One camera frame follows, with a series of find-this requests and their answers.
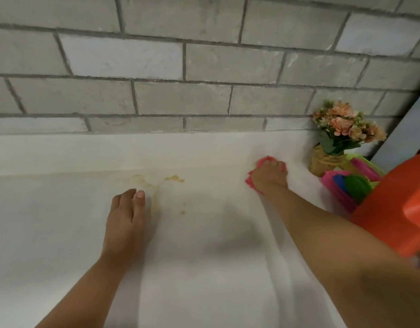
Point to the person's right hand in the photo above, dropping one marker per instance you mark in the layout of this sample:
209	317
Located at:
269	177

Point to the person's left hand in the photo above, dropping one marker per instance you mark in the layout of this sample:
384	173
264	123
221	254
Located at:
123	228

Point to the pink plastic basket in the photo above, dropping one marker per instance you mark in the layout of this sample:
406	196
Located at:
336	192

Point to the blue round lid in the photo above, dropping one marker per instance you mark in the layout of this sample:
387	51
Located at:
339	182

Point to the pink flowers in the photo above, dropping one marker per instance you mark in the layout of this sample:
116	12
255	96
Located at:
339	133

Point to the green round lid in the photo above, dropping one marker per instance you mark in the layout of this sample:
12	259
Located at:
358	187

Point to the orange jug with white cap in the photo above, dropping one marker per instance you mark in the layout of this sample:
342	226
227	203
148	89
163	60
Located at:
394	208

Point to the person's right forearm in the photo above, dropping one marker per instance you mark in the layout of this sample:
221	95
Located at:
350	263

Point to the person's left forearm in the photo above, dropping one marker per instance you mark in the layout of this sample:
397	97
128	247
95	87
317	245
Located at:
83	293

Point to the white countertop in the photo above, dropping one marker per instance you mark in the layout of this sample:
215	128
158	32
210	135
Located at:
196	252

